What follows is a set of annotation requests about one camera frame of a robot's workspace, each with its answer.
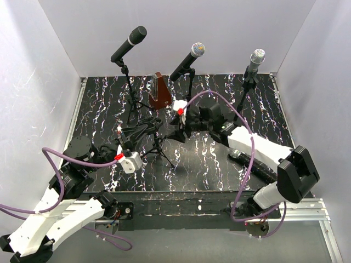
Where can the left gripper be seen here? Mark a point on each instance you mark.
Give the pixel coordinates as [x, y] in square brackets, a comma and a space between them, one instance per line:
[129, 141]

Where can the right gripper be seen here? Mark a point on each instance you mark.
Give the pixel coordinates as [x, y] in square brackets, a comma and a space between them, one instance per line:
[177, 135]

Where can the small black tripod stand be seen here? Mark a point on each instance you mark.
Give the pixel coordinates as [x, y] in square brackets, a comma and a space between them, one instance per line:
[157, 148]

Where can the tall black tripod stand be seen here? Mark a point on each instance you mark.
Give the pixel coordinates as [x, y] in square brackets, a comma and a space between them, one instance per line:
[135, 103]

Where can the black glitter microphone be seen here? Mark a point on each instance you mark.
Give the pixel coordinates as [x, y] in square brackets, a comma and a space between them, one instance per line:
[259, 169]

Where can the matte black microphone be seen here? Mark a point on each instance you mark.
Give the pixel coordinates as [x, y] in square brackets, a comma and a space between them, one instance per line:
[136, 37]

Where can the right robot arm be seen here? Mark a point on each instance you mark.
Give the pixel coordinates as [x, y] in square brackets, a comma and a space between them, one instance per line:
[295, 170]

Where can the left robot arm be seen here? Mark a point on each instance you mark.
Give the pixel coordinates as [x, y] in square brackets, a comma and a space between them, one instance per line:
[46, 228]

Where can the round base microphone stand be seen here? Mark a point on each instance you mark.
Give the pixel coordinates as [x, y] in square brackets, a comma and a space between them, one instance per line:
[191, 73]

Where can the black microphone iridescent head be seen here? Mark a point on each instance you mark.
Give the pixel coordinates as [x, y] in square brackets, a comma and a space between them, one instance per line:
[197, 50]

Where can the right round base stand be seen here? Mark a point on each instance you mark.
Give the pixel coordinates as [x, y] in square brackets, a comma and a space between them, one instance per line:
[247, 86]

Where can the silver glitter microphone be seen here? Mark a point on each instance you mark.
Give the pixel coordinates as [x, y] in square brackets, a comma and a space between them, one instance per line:
[256, 59]

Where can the brown wooden metronome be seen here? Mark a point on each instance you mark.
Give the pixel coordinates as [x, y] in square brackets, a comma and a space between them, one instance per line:
[159, 95]

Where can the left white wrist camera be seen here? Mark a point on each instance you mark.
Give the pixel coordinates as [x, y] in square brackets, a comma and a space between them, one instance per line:
[130, 163]

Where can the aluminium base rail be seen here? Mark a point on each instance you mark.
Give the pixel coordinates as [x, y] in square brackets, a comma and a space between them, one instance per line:
[184, 207]

